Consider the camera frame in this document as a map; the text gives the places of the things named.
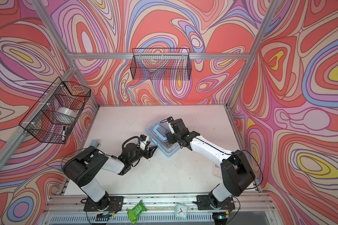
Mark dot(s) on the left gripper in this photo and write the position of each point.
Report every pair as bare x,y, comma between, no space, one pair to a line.
149,154

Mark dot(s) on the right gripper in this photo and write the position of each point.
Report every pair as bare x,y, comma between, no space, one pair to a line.
169,136

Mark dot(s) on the light blue plastic tool box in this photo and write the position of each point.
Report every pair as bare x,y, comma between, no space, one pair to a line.
157,133

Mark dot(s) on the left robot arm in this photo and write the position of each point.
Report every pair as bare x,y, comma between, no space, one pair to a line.
83,168

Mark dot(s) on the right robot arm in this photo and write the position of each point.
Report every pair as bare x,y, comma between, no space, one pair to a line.
237,173

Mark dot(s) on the pink calculator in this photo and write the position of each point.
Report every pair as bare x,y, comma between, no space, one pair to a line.
217,170

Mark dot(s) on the grey blue stapler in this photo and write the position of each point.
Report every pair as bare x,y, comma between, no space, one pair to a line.
96,144

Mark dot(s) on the small teal alarm clock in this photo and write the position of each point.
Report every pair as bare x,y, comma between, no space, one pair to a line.
181,211

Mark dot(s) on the black marker in basket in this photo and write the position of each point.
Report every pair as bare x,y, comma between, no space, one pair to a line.
63,134

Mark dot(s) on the grey tape roll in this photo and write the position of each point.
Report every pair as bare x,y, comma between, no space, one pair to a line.
66,111

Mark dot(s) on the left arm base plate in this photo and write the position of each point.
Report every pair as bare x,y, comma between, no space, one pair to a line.
110,204

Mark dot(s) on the black wire basket back wall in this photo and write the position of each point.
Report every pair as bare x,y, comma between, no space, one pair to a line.
161,64

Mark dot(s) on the black wire basket wall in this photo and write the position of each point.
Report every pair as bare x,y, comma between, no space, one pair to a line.
161,64
46,125

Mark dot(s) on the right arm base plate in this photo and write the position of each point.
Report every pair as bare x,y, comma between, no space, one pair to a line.
207,202

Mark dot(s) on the black wire basket left wall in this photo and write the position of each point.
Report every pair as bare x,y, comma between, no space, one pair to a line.
46,125

